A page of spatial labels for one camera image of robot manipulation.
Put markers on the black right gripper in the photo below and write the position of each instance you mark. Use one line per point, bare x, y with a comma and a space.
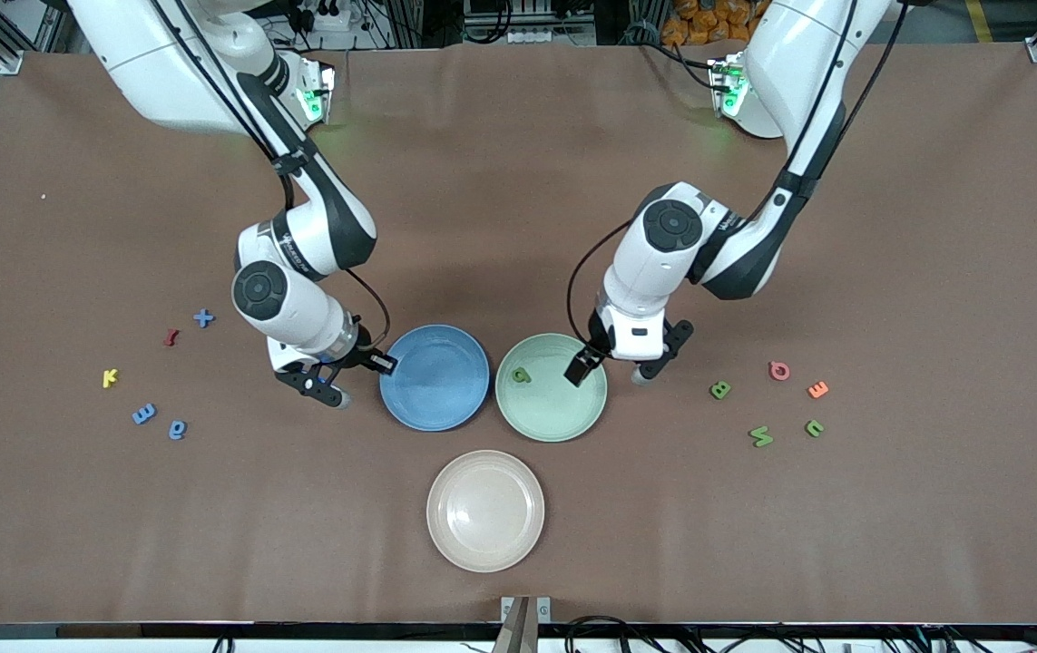
362, 354

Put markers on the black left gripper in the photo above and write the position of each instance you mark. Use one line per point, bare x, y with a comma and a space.
582, 365

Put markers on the green foam letter P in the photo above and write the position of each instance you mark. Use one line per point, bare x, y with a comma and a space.
521, 375

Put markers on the green foam letter B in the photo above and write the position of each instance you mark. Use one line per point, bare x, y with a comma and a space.
720, 390

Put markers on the green foam letter N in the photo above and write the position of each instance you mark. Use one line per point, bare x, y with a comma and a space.
761, 436

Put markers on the blue foam letter a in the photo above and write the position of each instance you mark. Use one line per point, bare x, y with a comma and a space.
177, 429

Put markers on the green foam letter U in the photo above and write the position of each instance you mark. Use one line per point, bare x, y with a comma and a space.
815, 428

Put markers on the blue foam number 3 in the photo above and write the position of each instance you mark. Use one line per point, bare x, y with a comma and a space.
144, 414

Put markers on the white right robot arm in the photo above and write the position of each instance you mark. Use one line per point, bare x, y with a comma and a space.
173, 82

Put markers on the light green round plate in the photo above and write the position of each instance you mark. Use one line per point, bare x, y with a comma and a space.
552, 408

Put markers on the blue round plate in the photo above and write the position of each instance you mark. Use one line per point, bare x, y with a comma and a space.
435, 390

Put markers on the beige round plate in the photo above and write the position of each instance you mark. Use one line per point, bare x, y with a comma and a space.
485, 511

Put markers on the blue foam plus sign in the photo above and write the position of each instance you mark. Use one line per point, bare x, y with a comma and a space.
203, 317

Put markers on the pink foam letter Q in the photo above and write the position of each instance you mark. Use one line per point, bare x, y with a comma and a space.
779, 370

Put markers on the brown table cover sheet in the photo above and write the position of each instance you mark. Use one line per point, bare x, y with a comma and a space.
518, 181

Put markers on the small red foam letter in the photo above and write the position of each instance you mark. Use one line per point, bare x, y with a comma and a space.
171, 337

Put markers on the orange foam letter E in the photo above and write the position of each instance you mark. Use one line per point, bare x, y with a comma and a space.
817, 390

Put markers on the yellow foam letter K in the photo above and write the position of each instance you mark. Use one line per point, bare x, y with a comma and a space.
110, 378

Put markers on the white power strip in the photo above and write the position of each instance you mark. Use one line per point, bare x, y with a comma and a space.
332, 14

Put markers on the pile of orange objects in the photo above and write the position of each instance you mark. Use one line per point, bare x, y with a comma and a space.
709, 23

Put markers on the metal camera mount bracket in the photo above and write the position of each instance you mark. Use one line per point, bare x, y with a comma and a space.
525, 621

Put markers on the black table edge rail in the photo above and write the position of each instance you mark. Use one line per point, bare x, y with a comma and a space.
210, 629

